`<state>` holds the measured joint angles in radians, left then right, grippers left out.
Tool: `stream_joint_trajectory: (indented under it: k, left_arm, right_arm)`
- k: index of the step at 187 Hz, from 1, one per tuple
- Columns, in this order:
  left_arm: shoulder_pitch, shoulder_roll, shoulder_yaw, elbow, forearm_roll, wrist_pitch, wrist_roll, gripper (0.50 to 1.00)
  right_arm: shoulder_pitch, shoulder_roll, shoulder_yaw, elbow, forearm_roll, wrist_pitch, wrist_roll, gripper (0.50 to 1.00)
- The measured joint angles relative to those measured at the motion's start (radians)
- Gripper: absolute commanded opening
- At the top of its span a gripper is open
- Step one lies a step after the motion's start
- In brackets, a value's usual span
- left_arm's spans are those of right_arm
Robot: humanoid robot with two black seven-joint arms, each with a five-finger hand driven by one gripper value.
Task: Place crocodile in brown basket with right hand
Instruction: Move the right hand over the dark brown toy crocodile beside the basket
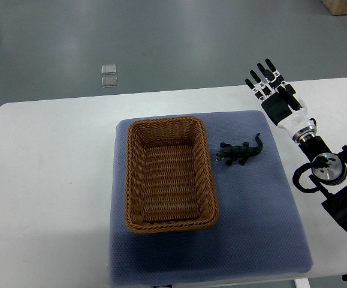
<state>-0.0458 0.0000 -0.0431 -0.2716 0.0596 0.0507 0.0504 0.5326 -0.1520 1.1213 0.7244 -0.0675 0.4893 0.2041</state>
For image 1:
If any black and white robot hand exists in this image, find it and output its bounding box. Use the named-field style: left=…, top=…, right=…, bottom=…
left=245, top=58, right=317, bottom=143

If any dark toy crocodile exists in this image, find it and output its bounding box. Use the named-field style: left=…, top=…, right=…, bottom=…
left=216, top=133, right=263, bottom=166

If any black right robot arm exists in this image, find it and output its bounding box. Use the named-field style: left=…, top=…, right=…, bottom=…
left=292, top=133, right=347, bottom=281

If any brown wicker basket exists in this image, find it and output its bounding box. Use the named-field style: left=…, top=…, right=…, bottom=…
left=125, top=116, right=219, bottom=234

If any blue fabric mat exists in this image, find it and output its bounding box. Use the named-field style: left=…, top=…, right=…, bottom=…
left=108, top=111, right=313, bottom=287

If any upper metal floor plate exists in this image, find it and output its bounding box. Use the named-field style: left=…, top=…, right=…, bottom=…
left=101, top=64, right=117, bottom=75

